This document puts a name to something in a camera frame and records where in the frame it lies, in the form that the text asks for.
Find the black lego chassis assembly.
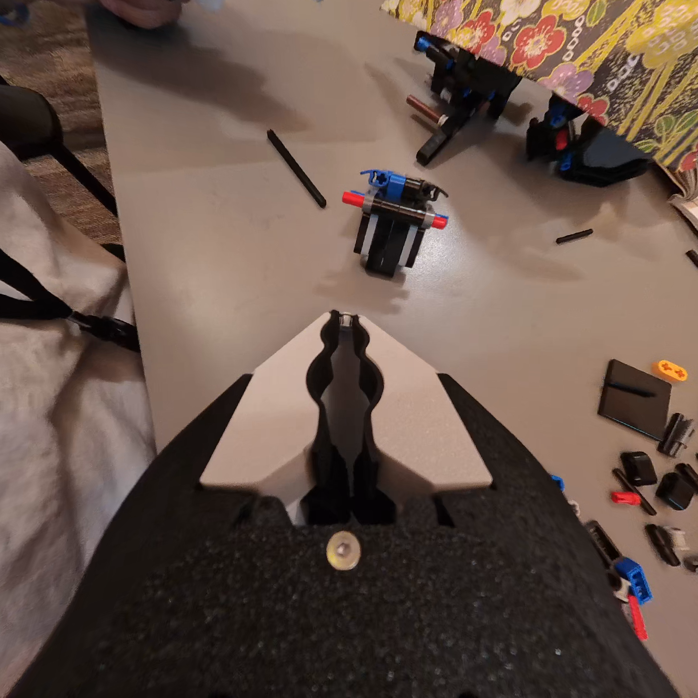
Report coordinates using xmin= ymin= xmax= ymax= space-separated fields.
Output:
xmin=406 ymin=31 xmax=523 ymax=167

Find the black curved lego body assembly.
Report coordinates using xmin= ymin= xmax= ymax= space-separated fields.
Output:
xmin=526 ymin=94 xmax=652 ymax=188

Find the black and grey lego piece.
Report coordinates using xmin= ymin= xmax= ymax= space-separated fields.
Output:
xmin=645 ymin=523 xmax=689 ymax=568

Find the long black lego axle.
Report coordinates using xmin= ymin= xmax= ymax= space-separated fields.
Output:
xmin=266 ymin=129 xmax=327 ymax=209

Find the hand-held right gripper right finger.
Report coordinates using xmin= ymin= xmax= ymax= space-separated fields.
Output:
xmin=349 ymin=313 xmax=494 ymax=524

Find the person's light grey sweater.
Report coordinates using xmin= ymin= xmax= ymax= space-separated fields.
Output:
xmin=0 ymin=141 xmax=158 ymax=694

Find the black lego connector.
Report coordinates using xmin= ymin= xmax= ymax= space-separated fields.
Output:
xmin=657 ymin=413 xmax=695 ymax=458

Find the red lego axle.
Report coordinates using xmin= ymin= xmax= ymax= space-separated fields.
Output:
xmin=627 ymin=594 xmax=649 ymax=641

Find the thin black lego axle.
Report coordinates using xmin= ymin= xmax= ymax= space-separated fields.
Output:
xmin=612 ymin=468 xmax=658 ymax=516

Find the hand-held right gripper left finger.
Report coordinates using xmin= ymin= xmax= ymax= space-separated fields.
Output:
xmin=200 ymin=311 xmax=351 ymax=525

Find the black chair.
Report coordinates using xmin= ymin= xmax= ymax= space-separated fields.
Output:
xmin=0 ymin=76 xmax=119 ymax=217

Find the small blue black lego assembly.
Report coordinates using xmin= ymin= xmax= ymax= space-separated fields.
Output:
xmin=342 ymin=169 xmax=449 ymax=278

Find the floral patterned cloth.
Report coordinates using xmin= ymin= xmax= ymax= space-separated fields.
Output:
xmin=381 ymin=0 xmax=698 ymax=171

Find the black harness strap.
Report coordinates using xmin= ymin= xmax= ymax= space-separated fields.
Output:
xmin=0 ymin=250 xmax=140 ymax=352

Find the blue lego connector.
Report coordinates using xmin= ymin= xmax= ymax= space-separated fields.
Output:
xmin=615 ymin=558 xmax=653 ymax=603

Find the white instruction booklet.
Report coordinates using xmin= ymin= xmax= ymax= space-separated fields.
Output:
xmin=670 ymin=164 xmax=698 ymax=232

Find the black curved lego piece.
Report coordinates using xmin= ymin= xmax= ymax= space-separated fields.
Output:
xmin=620 ymin=452 xmax=659 ymax=486
xmin=654 ymin=471 xmax=695 ymax=512

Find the black lego liftarm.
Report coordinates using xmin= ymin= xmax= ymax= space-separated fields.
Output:
xmin=585 ymin=520 xmax=622 ymax=565

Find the black flat lego panel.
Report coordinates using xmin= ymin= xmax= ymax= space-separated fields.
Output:
xmin=598 ymin=359 xmax=673 ymax=441

